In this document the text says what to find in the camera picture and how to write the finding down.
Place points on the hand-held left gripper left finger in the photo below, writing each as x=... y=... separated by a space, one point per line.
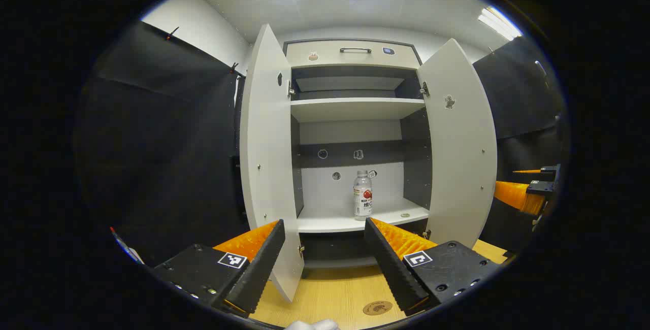
x=264 y=264

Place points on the grey cabinet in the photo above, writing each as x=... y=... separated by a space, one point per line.
x=350 y=109

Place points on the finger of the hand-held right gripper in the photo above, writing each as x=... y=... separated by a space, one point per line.
x=548 y=171
x=518 y=195

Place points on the clear plastic bottle red label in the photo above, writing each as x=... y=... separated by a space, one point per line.
x=362 y=193

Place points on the grey cabinet door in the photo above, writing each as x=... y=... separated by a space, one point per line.
x=269 y=142
x=462 y=157

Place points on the black backdrop cloth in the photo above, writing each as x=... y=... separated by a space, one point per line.
x=162 y=142

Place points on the backdrop clip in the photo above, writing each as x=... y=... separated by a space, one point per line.
x=172 y=33
x=233 y=67

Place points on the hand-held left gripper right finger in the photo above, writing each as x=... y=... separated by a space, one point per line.
x=391 y=269

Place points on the long ceiling light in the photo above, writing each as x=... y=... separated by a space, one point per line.
x=500 y=23

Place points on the round brown coaster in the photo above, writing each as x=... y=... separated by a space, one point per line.
x=377 y=307

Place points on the grey cabinet drawer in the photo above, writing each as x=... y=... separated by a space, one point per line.
x=350 y=58

